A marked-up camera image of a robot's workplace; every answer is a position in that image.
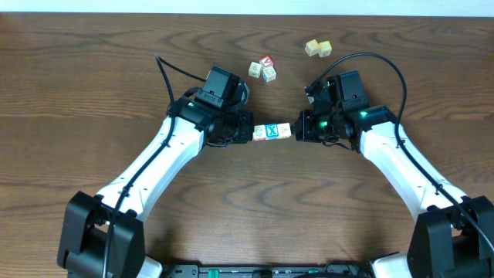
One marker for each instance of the blue letter H block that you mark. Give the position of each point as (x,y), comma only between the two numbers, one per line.
(269,74)

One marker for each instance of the red dinosaur picture block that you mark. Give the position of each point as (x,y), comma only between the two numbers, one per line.
(259,133)

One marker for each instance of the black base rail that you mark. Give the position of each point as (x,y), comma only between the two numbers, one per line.
(331,269)

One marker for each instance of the yellow block of pair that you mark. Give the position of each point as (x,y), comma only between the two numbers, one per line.
(312,47)
(325,49)

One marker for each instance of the yellow block left of pair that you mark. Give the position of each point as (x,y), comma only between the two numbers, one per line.
(312,47)

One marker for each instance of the blue letter X block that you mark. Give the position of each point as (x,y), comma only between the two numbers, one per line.
(272,131)

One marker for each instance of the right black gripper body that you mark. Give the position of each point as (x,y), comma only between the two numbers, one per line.
(317,127)

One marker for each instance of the red letter A block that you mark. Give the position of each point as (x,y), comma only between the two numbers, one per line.
(266,61)

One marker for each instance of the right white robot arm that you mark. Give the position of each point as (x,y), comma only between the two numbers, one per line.
(453,233)

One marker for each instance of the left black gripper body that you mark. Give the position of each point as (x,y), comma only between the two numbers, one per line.
(232,130)

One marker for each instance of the plain insect picture block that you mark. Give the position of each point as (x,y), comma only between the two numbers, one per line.
(255,70)

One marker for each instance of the yellow block right of pair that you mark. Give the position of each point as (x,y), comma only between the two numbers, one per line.
(325,49)

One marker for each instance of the yellow picture block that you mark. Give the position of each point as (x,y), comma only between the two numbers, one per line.
(284,130)

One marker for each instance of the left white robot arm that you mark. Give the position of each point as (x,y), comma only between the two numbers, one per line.
(103,234)

